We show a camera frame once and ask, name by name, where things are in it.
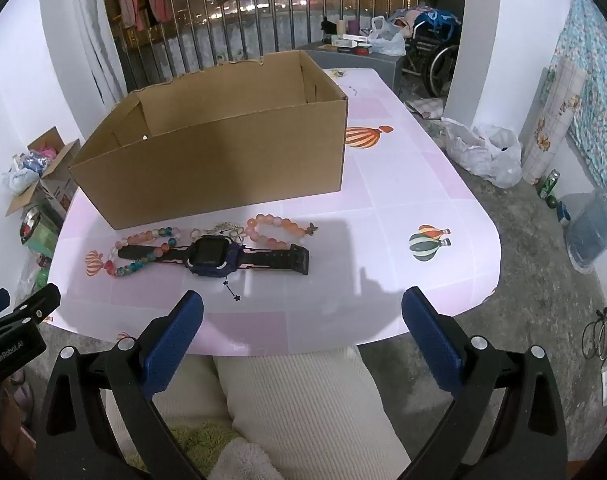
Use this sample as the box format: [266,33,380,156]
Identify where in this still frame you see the small open cardboard box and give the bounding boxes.
[3,126,81,221]

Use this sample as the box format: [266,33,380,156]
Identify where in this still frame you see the black purple smart watch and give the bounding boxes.
[117,234,310,277]

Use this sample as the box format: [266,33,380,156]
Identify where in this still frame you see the wheelchair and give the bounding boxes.
[401,9,463,98]

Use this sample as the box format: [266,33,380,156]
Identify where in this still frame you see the green glass bottle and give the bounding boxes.
[536,170,560,200]

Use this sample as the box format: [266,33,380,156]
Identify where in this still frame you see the pink bead bracelet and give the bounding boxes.
[243,214,318,250]

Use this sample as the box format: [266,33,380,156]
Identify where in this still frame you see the printed paper roll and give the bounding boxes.
[521,65,588,186]

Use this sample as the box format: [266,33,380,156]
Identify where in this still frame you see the large brown cardboard box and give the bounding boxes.
[68,49,350,231]

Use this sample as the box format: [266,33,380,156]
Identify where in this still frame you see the grey cabinet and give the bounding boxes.
[300,42,407,98]

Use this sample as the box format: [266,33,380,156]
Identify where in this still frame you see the multicolour bead bracelet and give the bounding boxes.
[103,227,181,279]

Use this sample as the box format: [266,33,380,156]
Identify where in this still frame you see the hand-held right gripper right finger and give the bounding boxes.
[387,286,570,480]

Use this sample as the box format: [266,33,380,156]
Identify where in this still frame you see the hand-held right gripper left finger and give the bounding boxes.
[33,289,205,480]

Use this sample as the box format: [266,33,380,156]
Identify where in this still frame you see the blue white cloth bundle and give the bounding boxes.
[388,6,461,41]

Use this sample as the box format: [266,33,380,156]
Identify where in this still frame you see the fluffy green white cloth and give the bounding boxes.
[126,422,294,480]

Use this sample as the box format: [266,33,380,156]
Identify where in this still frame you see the clear water jug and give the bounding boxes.
[566,187,607,275]

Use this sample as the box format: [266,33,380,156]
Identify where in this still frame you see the white curtain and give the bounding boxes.
[68,0,129,106]

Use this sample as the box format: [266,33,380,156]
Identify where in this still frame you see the clear white plastic bag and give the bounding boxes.
[368,16,407,57]

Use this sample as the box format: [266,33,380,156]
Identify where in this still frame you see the floral blue blanket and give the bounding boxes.
[553,0,607,201]

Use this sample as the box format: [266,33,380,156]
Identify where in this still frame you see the metal balcony railing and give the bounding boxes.
[108,0,420,92]

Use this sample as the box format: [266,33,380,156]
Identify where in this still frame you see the green packaged item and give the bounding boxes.
[20,209,60,262]

